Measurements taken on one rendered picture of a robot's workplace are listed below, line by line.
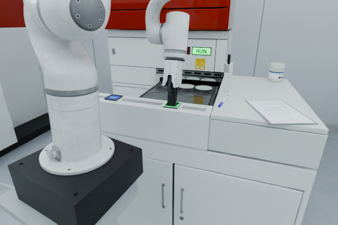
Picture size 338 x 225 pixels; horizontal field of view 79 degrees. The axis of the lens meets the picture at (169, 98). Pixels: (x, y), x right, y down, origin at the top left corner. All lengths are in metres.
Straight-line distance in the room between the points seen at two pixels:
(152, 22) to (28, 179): 0.58
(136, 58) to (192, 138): 0.84
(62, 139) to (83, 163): 0.08
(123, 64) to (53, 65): 1.03
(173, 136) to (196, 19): 0.72
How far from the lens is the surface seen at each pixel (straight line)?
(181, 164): 0.86
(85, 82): 0.50
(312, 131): 0.76
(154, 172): 0.92
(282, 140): 0.76
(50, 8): 0.45
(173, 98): 0.77
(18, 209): 0.69
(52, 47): 0.56
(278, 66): 1.21
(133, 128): 0.84
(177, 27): 0.74
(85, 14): 0.44
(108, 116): 0.88
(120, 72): 1.54
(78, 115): 0.52
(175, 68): 0.72
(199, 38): 1.30
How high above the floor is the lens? 1.26
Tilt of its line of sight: 20 degrees down
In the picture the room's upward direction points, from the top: straight up
